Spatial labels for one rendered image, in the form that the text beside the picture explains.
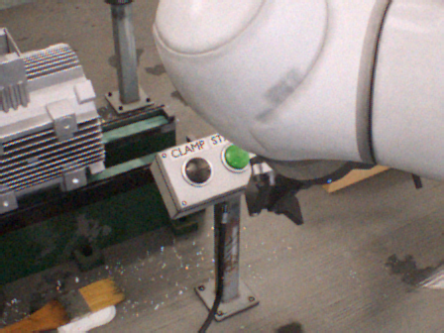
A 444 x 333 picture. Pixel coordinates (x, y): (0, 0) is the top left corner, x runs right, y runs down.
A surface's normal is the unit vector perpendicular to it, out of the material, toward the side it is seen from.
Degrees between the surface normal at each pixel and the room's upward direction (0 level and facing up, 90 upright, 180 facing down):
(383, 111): 79
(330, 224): 0
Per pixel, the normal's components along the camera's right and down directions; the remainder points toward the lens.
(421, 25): -0.46, -0.51
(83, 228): 0.49, 0.55
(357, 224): 0.00, -0.78
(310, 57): 0.73, 0.44
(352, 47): -0.27, -0.21
